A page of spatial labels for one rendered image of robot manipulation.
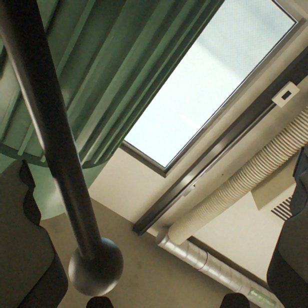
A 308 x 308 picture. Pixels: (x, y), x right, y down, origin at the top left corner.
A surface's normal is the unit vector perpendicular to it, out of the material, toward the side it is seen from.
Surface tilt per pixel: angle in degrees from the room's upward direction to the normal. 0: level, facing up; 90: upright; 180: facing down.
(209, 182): 90
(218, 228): 90
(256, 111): 90
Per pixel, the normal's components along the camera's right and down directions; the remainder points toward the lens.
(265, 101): -0.11, 0.47
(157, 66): -0.49, 0.14
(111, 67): 0.36, 0.70
